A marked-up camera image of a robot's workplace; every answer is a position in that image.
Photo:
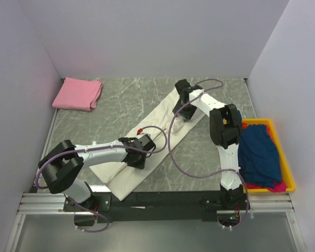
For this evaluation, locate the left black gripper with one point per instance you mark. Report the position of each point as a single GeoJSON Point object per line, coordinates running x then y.
{"type": "Point", "coordinates": [140, 165]}

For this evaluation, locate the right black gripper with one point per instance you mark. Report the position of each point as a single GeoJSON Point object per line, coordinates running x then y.
{"type": "Point", "coordinates": [188, 115]}

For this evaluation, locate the white t shirt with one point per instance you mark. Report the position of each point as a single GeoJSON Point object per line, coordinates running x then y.
{"type": "Point", "coordinates": [121, 178]}

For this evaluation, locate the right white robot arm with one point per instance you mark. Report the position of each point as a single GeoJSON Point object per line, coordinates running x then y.
{"type": "Point", "coordinates": [225, 130]}

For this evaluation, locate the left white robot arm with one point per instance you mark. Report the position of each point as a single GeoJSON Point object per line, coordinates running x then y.
{"type": "Point", "coordinates": [62, 165]}

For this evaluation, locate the black base bar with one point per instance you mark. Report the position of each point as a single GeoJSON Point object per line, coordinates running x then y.
{"type": "Point", "coordinates": [167, 206]}

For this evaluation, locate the orange t shirt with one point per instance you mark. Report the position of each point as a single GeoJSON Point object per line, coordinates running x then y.
{"type": "Point", "coordinates": [268, 130]}

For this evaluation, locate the folded pink t shirt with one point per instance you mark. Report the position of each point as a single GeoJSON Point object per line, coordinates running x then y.
{"type": "Point", "coordinates": [77, 94]}

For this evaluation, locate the blue t shirt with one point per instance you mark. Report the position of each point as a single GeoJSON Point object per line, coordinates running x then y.
{"type": "Point", "coordinates": [258, 157]}

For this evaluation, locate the yellow plastic bin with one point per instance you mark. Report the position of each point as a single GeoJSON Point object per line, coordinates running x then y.
{"type": "Point", "coordinates": [285, 170]}

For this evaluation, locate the magenta t shirt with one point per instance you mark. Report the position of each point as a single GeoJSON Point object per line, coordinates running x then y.
{"type": "Point", "coordinates": [278, 188]}

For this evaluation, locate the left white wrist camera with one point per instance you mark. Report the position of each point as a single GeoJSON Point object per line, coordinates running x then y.
{"type": "Point", "coordinates": [141, 132]}

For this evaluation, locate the aluminium frame rail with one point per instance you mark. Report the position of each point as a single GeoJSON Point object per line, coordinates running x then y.
{"type": "Point", "coordinates": [41, 204]}

